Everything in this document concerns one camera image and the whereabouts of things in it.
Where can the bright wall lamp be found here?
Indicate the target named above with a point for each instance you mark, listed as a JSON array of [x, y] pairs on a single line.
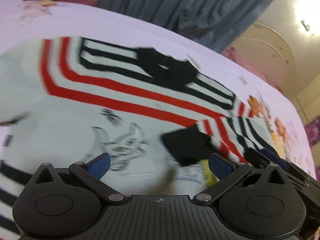
[[307, 17]]

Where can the cream arched headboard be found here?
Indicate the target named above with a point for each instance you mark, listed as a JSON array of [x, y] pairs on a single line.
[[270, 54]]

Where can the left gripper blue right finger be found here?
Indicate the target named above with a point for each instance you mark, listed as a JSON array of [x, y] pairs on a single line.
[[222, 167]]

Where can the cream wardrobe with stickers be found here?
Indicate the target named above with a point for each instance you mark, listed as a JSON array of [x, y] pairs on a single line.
[[307, 102]]

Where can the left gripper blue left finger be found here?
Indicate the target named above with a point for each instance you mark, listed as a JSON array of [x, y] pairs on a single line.
[[96, 168]]

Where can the striped knit children sweater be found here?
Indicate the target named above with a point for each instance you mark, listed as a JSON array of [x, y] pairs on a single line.
[[168, 163]]

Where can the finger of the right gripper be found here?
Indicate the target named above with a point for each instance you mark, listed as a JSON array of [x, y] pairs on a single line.
[[256, 159], [273, 157]]

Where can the pink floral bed sheet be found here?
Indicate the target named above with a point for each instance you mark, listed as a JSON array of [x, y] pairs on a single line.
[[287, 119]]

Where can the blue grey curtain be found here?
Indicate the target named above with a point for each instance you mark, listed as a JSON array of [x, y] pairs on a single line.
[[214, 24]]

